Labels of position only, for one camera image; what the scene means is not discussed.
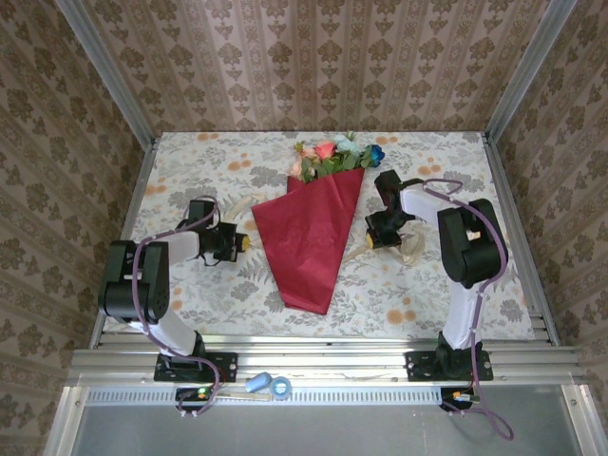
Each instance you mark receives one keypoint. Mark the dark red wrapping paper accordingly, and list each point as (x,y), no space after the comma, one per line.
(309,237)

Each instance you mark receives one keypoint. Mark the artificial flower bunch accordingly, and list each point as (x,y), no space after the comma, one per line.
(325,149)

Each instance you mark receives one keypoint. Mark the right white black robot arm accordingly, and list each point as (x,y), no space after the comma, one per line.
(470,247)

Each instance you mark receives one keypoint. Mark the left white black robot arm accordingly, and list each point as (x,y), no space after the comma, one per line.
(133,285)

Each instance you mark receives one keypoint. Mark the floral tablecloth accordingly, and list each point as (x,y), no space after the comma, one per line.
(214,166)

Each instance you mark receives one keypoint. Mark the light blue cylinder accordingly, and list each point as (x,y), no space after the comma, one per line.
(259,382)

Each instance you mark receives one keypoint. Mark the blue tape roll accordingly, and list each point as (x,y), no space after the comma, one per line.
(280,387)

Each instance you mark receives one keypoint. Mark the black controller board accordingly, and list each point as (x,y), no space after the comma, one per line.
(458,399)
(190,396)

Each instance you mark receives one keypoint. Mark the grey metal sheet panel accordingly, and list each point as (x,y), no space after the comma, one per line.
(332,432)

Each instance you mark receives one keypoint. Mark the aluminium table side rail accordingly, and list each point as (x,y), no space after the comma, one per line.
(503,190)
(138,190)

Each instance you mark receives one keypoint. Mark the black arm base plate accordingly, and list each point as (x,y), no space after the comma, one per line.
(228,366)
(418,366)

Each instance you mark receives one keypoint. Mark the aluminium frame beam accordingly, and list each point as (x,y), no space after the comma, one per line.
(332,361)

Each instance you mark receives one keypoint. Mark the aluminium frame post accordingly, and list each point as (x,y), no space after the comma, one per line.
(525,71)
(114,76)

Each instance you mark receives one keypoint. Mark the aluminium frame leg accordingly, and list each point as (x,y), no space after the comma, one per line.
(582,418)
(64,423)

